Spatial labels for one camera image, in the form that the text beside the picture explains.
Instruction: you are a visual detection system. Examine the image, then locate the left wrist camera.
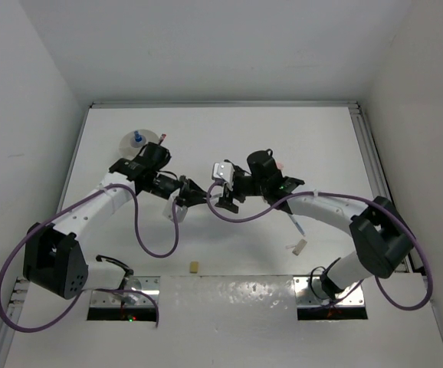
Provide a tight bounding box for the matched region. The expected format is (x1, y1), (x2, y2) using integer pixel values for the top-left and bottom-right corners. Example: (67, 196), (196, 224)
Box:
(162, 195), (188, 223)

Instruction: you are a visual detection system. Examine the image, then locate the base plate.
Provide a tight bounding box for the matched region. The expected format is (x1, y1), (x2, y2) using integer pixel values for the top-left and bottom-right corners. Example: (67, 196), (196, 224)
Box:
(90, 276), (160, 308)
(294, 275), (367, 307)

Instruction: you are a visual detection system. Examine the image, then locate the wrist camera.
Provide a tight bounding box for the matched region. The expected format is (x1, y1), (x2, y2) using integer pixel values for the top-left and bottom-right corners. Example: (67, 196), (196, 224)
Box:
(162, 195), (188, 223)
(212, 161), (235, 191)

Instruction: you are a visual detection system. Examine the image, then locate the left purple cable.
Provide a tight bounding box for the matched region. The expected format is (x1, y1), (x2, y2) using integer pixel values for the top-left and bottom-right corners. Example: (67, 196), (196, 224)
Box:
(0, 183), (180, 333)

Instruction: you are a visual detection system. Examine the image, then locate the small yellow eraser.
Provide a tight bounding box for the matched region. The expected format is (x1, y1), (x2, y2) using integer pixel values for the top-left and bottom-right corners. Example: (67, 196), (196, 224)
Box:
(189, 261), (199, 274)

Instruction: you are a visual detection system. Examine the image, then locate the purple cable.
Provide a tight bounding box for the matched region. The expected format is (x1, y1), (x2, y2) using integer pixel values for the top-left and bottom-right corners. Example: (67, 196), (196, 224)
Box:
(205, 182), (433, 310)
(0, 183), (180, 333)

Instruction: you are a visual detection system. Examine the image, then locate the left base plate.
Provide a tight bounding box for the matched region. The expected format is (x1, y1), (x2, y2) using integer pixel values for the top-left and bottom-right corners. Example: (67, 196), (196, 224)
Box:
(90, 276), (160, 308)

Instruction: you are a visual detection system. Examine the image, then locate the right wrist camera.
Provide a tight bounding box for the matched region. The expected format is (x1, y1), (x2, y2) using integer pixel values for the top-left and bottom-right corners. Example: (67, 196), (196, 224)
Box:
(212, 161), (235, 191)

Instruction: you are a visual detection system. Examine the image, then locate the white round divided container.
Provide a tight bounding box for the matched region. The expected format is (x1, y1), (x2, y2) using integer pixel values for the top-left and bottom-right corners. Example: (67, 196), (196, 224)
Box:
(118, 130), (159, 159)

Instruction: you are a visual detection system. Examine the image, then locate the beige eraser block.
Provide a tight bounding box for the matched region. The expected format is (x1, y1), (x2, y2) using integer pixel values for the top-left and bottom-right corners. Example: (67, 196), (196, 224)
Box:
(292, 238), (307, 256)

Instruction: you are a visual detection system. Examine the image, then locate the blue ballpoint pen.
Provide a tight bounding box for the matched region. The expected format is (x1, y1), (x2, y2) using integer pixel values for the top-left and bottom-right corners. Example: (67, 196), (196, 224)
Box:
(288, 214), (306, 237)

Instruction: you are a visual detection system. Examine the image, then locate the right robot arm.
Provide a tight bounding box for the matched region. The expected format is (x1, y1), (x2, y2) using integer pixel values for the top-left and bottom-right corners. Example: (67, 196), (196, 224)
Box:
(212, 149), (414, 301)

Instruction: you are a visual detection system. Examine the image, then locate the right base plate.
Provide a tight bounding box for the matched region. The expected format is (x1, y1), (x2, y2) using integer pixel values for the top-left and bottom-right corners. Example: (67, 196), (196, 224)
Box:
(294, 275), (367, 307)

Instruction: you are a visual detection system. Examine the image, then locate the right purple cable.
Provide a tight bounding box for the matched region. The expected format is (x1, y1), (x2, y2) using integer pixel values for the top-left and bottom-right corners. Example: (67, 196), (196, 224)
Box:
(205, 182), (433, 310)

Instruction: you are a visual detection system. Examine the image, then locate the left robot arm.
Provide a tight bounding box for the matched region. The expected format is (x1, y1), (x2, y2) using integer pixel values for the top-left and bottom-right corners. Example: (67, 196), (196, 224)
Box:
(23, 143), (207, 300)

